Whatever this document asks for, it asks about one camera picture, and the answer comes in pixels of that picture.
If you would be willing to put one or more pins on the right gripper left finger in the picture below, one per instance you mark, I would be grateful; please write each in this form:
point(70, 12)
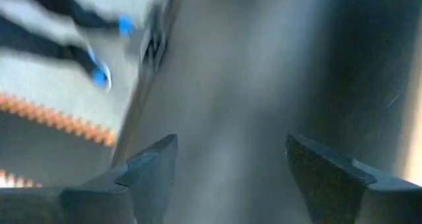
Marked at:
point(99, 201)

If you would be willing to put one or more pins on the black chair base blue casters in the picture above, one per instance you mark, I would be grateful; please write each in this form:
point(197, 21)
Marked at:
point(49, 49)

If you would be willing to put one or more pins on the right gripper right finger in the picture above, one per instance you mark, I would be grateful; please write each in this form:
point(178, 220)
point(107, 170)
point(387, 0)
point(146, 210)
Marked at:
point(346, 197)

